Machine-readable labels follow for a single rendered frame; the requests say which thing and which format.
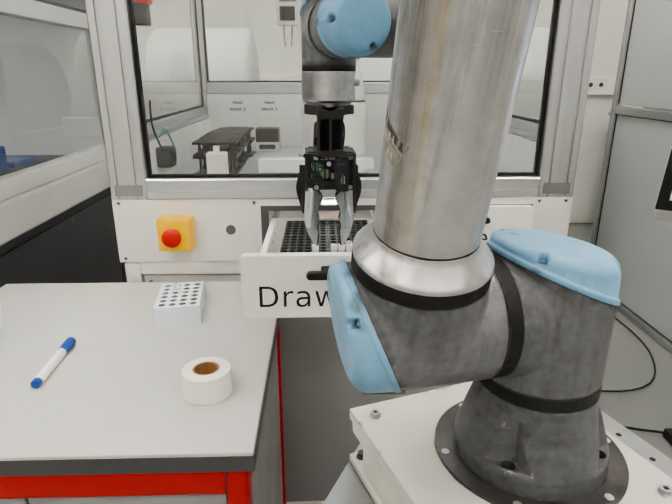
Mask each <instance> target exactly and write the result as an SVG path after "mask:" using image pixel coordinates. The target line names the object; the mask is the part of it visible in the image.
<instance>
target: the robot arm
mask: <svg viewBox="0 0 672 504"><path fill-rule="evenodd" d="M540 1H541V0H301V6H300V9H299V13H300V17H301V52H302V71H305V72H301V75H302V100H303V101H304V102H306V104H304V114H308V115H316V116H317V122H315V123H314V131H313V146H308V147H305V153H304V154H303V157H304V158H305V165H299V174H298V177H297V182H296V192H297V196H298V199H299V202H300V206H301V209H302V214H303V218H304V222H305V225H306V229H307V232H308V234H309V236H310V238H311V240H312V241H313V243H314V245H315V246H318V240H319V230H318V223H319V214H318V208H319V207H320V205H321V203H322V193H321V192H320V190H336V193H335V198H336V203H337V205H338V206H339V208H340V212H339V215H338V218H339V222H340V227H339V238H340V245H344V243H345V241H346V240H347V238H348V236H349V234H350V232H351V228H352V225H353V221H354V218H355V214H356V206H357V203H358V200H359V197H360V194H361V188H362V185H361V179H360V176H359V173H358V165H357V164H356V152H355V151H354V149H353V147H349V146H344V142H345V124H344V122H343V119H344V115H350V114H354V104H351V102H353V101H354V100H355V89H354V86H360V80H359V79H354V77H355V76H356V72H355V71H356V67H355V66H356V59H357V58H393V59H392V68H391V76H390V85H389V94H388V101H387V111H386V118H385V128H384V137H383V145H382V154H381V163H380V171H379V180H378V189H377V197H376V206H375V214H374V221H372V222H370V223H369V224H367V225H366V226H364V227H363V228H362V229H360V230H359V231H358V233H357V234H356V235H355V237H354V241H353V245H352V254H351V262H346V261H345V260H340V261H339V262H338V263H333V264H332V265H331V266H330V267H329V270H328V273H327V286H328V297H329V305H330V311H331V317H332V322H333V328H334V332H335V337H336V341H337V345H338V349H339V353H340V357H341V360H342V363H343V366H344V369H345V372H346V374H347V376H348V379H349V380H350V382H351V383H352V385H353V386H354V387H355V388H356V389H358V390H360V391H361V392H364V393H368V394H370V393H383V392H395V393H396V394H399V393H402V391H403V390H411V389H418V388H425V387H433V386H440V385H448V384H455V383H463V382H470V381H473V382H472V384H471V386H470V388H469V390H468V392H467V394H466V396H465V398H464V400H463V403H462V405H461V406H460V408H459V410H458V412H457V414H456V418H455V422H454V433H453V442H454V446H455V449H456V451H457V453H458V455H459V456H460V458H461V459H462V461H463V462H464V463H465V464H466V465H467V466H468V467H469V468H470V469H471V470H472V471H473V472H474V473H475V474H476V475H478V476H479V477H480V478H482V479H483V480H485V481H487V482H488V483H490V484H492V485H493V486H495V487H497V488H500V489H502V490H504V491H506V492H509V493H512V494H515V495H518V496H521V497H525V498H529V499H534V500H541V501H569V500H575V499H579V498H582V497H585V496H587V495H589V494H591V493H593V492H594V491H596V490H597V489H598V488H599V487H600V486H601V485H602V484H603V482H604V481H605V478H606V473H607V468H608V463H609V446H608V442H607V436H606V431H605V427H604V422H603V417H602V412H601V407H600V394H601V389H602V384H603V379H604V373H605V368H606V363H607V357H608V352H609V347H610V341H611V336H612V331H613V325H614V320H615V314H616V309H617V306H620V302H621V300H620V299H619V290H620V283H621V274H622V271H621V267H620V264H619V262H618V261H617V259H616V258H615V257H614V256H613V255H611V254H610V253H609V252H607V251H606V250H604V249H602V248H600V247H598V246H595V245H593V244H590V243H588V242H585V241H582V240H579V239H575V238H572V237H568V236H564V235H560V234H555V233H551V232H545V231H539V230H532V229H523V228H503V229H499V230H496V231H494V232H493V233H492V234H491V236H490V240H488V241H487V245H486V243H485V242H484V241H483V240H482V235H483V231H484V227H485V223H486V219H487V215H488V210H489V206H490V202H491V198H492V194H493V190H494V186H495V182H496V178H497V174H498V170H499V166H500V162H501V158H502V154H503V150H504V146H505V142H506V138H507V134H508V130H509V126H510V122H511V118H512V114H513V110H514V106H515V101H516V97H517V93H518V89H519V85H520V81H521V77H522V73H523V69H524V65H525V61H526V57H527V53H528V49H529V45H530V41H531V37H532V33H533V29H534V25H535V21H536V17H537V13H538V9H539V5H540ZM306 71H309V72H306ZM322 71H326V72H322ZM328 71H331V72H328ZM333 71H339V72H333ZM341 71H344V72H341ZM352 163H353V164H352Z"/></svg>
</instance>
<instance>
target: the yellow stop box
mask: <svg viewBox="0 0 672 504"><path fill-rule="evenodd" d="M156 226H157V235H158V244H159V250H160V251H192V250H193V248H194V247H195V245H196V239H195V228H194V217H193V216H192V215H162V216H160V217H159V218H158V219H157V220H156ZM169 229H173V230H176V231H178V232H179V234H180V235H181V243H180V244H179V245H178V246H177V247H175V248H169V247H166V246H165V245H164V244H163V242H162V234H163V233H164V232H165V231H166V230H169Z"/></svg>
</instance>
